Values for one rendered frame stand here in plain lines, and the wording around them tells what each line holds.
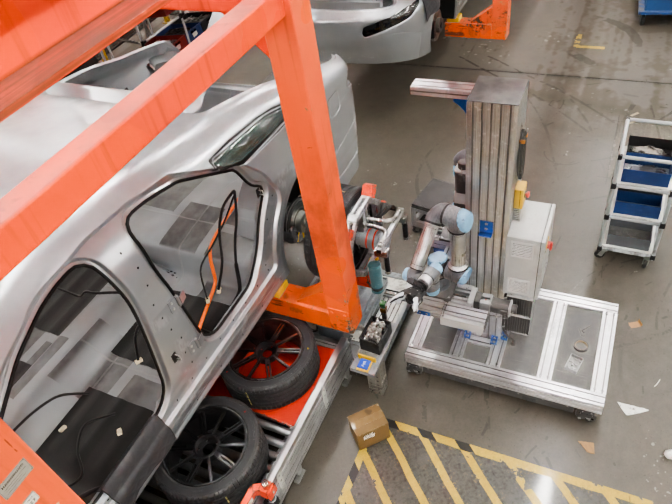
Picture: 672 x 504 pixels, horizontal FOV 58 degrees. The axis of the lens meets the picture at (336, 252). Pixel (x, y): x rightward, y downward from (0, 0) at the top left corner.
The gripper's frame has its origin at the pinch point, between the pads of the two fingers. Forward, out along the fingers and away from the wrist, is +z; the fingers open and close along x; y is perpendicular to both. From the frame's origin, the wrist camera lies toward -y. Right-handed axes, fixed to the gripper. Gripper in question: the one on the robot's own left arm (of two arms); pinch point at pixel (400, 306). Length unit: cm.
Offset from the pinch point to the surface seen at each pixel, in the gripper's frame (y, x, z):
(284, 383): 64, 75, 39
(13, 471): -94, -6, 166
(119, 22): -178, 3, 75
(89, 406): 25, 137, 125
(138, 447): 15, 76, 127
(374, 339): 62, 44, -14
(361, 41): -12, 227, -270
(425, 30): -3, 186, -318
